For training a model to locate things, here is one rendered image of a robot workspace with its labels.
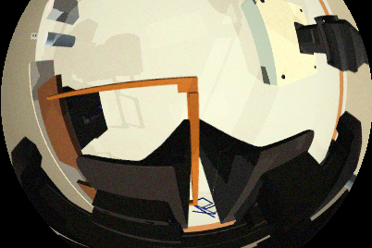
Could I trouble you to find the orange-brown glasses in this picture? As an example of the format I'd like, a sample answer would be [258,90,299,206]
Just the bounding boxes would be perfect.
[46,76,200,205]

